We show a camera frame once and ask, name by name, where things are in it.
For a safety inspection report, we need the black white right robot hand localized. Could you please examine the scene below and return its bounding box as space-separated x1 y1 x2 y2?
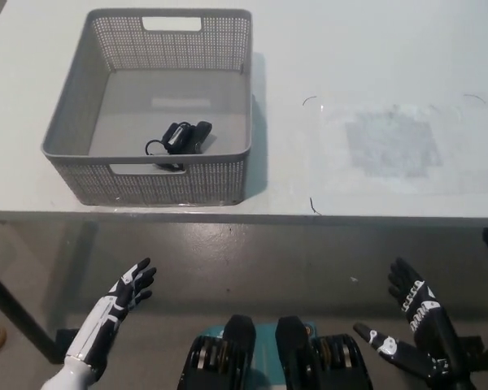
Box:
352 256 473 390

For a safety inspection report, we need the black slanted table leg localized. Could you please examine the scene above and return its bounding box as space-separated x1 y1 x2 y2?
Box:
0 262 68 363

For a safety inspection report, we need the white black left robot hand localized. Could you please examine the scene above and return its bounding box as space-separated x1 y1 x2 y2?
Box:
64 257 158 369

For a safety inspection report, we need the grey perforated plastic basket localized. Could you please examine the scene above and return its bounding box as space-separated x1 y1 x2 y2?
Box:
40 7 254 207

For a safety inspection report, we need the black left robot leg block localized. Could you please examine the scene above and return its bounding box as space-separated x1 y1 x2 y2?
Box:
181 314 257 390

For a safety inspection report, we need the black webcam with cable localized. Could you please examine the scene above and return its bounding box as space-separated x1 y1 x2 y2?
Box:
145 120 215 171

